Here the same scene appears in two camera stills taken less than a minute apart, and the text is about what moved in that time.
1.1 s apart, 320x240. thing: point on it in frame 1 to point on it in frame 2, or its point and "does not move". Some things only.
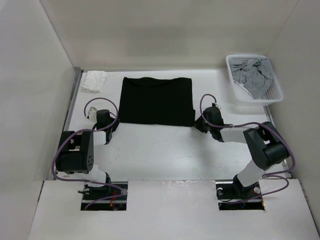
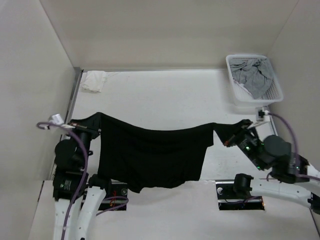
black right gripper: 197,123 to 249,126
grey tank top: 255,75 does not move
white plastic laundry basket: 253,81 does not move
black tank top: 157,101 to 136,156
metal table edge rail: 78,72 does not move
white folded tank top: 94,80 does not move
